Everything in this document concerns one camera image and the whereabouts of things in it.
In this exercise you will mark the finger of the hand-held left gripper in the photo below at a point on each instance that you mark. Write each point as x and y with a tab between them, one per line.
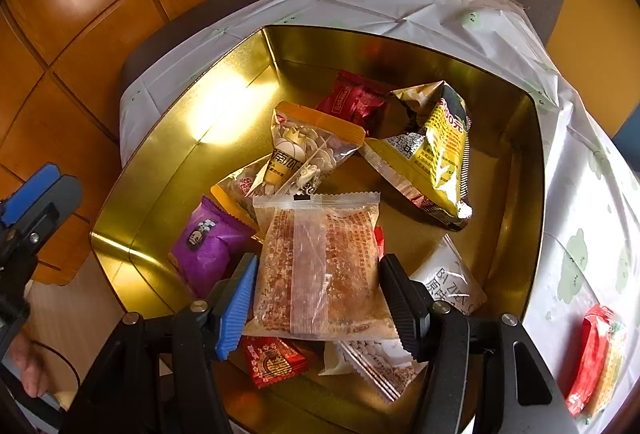
55	209
32	189

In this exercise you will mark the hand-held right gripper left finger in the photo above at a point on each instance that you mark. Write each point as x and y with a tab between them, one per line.
235	314

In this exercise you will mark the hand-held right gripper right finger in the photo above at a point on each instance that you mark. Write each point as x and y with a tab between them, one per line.
405	309

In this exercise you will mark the red patterned snack bar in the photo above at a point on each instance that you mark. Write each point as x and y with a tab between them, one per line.
272	359

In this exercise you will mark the purple snack packet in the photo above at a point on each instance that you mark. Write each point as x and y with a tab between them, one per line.
210	249

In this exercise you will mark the clear rice cake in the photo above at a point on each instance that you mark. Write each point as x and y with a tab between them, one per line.
325	264

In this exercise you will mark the maroon and gold tin box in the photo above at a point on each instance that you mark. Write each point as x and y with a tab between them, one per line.
165	174

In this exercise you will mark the orange clear seed packet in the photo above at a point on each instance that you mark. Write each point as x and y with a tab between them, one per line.
305	153

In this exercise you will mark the dark red foil packet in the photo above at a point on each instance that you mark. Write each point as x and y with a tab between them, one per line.
350	101

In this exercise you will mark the person's left hand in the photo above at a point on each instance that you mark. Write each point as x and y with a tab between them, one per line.
30	369

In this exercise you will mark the white snack packet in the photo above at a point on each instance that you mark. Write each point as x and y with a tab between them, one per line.
450	274

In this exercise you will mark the clear packet of white pieces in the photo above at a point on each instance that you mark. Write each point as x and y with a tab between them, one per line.
370	364

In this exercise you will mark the orange clear nut packet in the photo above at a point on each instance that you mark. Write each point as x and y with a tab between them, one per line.
235	186

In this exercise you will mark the yellow black snack bag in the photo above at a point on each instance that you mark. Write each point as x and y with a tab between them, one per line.
440	148

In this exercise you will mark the large red snack packet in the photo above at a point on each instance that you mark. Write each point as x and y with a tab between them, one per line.
590	344

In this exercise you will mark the white cloud print tablecloth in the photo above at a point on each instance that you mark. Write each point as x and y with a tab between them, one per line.
575	194

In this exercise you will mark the green yellow cracker packet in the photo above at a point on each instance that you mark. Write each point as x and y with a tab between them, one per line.
612	374

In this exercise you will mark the yellow blue grey chair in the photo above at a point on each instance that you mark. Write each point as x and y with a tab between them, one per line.
590	13

